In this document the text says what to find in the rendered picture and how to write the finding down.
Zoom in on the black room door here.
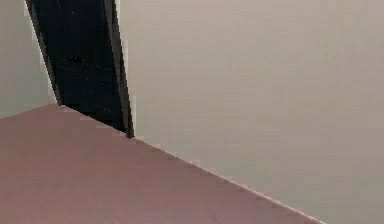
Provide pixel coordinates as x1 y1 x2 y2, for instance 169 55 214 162
25 0 136 140

